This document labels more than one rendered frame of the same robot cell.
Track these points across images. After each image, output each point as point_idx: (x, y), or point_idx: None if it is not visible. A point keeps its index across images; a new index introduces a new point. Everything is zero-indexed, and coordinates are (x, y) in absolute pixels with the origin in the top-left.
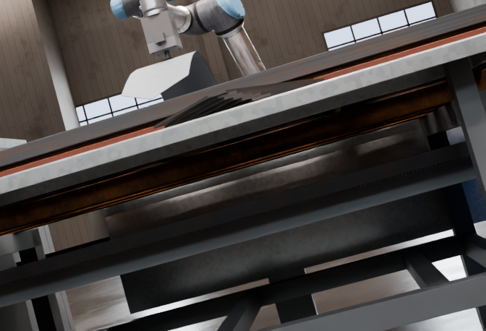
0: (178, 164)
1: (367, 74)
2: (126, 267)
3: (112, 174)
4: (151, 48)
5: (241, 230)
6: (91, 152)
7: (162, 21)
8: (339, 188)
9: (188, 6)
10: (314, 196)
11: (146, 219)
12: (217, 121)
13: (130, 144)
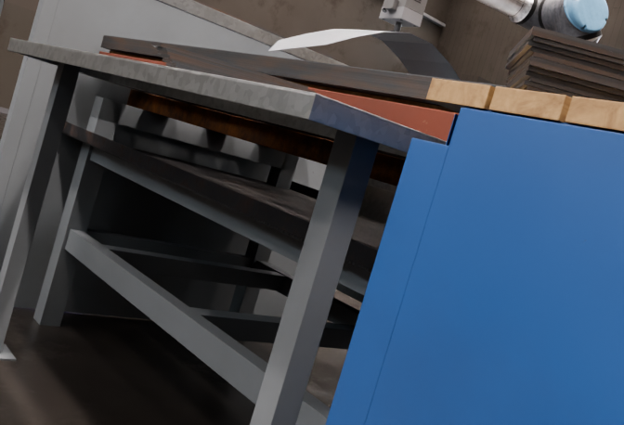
0: (278, 133)
1: (209, 82)
2: (173, 195)
3: None
4: (383, 13)
5: (238, 219)
6: (78, 51)
7: None
8: (283, 227)
9: None
10: (266, 220)
11: (374, 202)
12: (126, 68)
13: (91, 57)
